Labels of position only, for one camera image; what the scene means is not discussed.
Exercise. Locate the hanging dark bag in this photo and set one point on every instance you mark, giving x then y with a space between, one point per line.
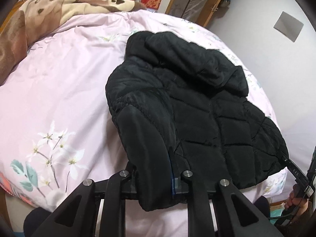
226 2

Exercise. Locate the light teal box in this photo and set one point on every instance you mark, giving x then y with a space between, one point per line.
277 209

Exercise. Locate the person's dark trousers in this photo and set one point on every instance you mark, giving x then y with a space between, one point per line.
37 222

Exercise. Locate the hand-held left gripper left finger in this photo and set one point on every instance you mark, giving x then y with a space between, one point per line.
121 185

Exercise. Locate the wooden door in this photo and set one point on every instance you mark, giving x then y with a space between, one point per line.
195 0

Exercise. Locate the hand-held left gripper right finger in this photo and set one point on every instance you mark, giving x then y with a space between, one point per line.
191 185

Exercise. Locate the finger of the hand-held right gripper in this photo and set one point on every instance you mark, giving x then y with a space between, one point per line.
296 174

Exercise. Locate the person's right forearm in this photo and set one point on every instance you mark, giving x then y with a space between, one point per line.
306 213

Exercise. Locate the pink floral bed quilt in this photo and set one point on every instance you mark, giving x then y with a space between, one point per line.
61 91

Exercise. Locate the person's right hand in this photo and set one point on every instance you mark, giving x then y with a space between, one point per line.
292 198

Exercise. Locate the black puffer jacket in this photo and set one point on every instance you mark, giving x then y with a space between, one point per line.
197 108

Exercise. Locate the grey wall panel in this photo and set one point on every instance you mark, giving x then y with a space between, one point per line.
288 26

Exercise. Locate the brown dog-print blanket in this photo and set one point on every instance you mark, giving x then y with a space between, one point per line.
37 17

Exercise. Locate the red gift box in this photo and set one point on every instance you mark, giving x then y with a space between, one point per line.
151 2

